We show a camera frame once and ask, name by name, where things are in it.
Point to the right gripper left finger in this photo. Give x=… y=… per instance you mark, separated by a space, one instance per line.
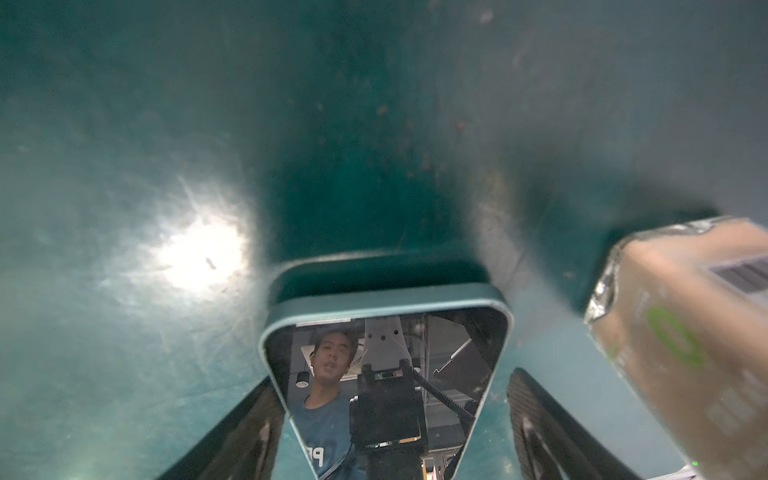
x=243 y=445

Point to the small jar black lid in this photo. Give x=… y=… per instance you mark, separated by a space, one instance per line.
x=681 y=313

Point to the green-edged phone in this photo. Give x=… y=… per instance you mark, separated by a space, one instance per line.
x=386 y=384

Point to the green table mat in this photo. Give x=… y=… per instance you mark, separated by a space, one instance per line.
x=172 y=170

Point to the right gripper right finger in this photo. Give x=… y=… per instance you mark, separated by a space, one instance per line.
x=549 y=442

